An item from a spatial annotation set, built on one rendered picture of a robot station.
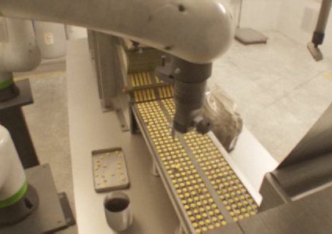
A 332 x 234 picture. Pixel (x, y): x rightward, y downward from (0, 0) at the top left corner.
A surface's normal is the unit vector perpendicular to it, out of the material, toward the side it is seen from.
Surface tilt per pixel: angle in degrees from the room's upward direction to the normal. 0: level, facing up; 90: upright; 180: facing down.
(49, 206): 0
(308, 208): 0
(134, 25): 103
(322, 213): 0
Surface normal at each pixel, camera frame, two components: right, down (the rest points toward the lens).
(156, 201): 0.01, -0.83
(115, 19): -0.06, 0.65
